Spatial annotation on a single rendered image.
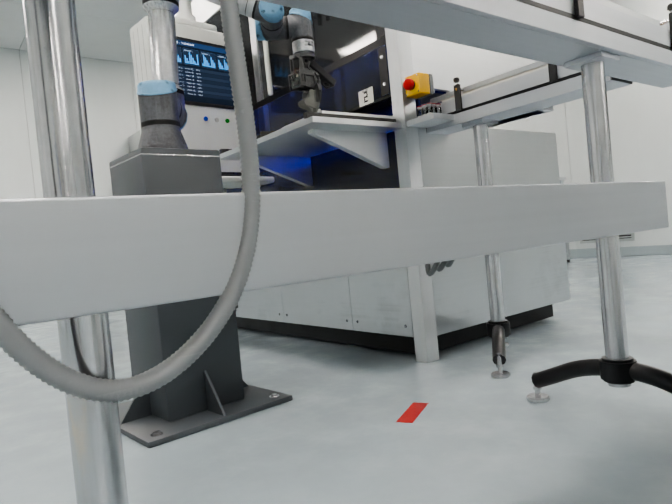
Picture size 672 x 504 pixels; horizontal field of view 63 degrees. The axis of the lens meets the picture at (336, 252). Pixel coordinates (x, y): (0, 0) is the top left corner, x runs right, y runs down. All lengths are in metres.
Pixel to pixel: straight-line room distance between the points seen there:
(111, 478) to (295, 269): 0.31
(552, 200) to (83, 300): 0.87
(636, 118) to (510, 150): 4.18
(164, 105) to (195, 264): 1.17
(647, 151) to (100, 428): 6.23
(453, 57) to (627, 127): 4.48
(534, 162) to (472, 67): 0.54
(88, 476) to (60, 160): 0.32
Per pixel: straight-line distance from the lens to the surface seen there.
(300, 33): 1.97
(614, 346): 1.44
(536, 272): 2.59
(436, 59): 2.24
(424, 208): 0.86
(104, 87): 7.55
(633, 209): 1.46
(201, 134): 2.70
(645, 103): 6.60
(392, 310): 2.13
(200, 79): 2.78
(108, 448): 0.65
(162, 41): 1.98
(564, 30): 1.25
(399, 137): 2.05
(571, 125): 6.93
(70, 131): 0.63
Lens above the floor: 0.48
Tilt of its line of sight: 1 degrees down
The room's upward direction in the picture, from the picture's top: 6 degrees counter-clockwise
